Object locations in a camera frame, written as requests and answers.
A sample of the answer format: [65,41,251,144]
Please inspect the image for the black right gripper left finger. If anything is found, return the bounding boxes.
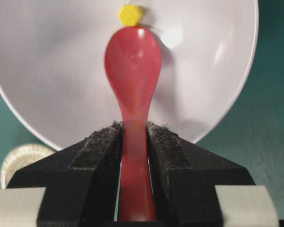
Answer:
[0,122,122,227]

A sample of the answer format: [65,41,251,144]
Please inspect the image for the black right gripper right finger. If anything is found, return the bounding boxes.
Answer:
[145,120,280,227]

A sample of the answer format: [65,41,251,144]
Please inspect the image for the red plastic spoon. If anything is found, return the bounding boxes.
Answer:
[104,26,161,222]

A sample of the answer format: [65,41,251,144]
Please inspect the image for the small white ridged cup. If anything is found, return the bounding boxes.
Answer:
[0,143,55,189]

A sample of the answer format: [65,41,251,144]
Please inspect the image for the yellow hexagonal prism block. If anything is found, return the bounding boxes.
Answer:
[119,4,143,26]

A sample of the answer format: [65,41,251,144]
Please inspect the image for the white plastic bowl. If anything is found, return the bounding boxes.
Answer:
[0,0,258,150]

